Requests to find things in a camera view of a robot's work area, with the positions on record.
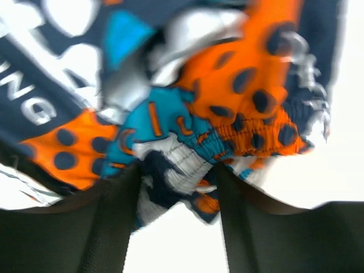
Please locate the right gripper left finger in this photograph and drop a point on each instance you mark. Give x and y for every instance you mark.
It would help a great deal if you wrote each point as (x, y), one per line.
(88, 231)

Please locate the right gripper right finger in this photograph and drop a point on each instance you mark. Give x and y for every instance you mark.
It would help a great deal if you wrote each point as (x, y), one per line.
(263, 234)

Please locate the colourful patterned shorts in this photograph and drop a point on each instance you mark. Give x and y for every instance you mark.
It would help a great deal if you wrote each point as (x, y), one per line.
(91, 87)

